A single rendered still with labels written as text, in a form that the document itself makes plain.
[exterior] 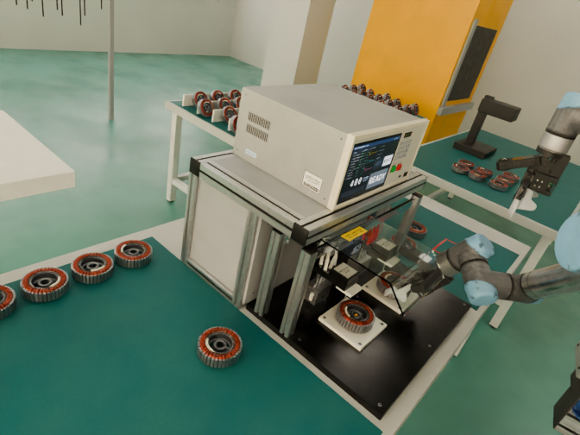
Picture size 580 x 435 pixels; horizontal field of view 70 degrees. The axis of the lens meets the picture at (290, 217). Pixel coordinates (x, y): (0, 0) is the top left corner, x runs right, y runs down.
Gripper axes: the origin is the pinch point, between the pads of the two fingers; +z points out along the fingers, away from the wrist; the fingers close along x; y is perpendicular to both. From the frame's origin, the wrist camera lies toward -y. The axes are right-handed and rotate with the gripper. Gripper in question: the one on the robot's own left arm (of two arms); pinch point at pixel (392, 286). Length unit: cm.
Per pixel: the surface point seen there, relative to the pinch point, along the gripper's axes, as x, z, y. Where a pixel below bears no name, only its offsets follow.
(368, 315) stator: -22.3, -3.6, 1.9
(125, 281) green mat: -65, 31, -44
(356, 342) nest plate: -30.9, -1.7, 5.5
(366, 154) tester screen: -24, -34, -34
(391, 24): 323, 45, -205
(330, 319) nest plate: -29.9, 3.3, -3.1
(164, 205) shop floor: 46, 164, -124
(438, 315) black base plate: 3.4, -6.3, 15.5
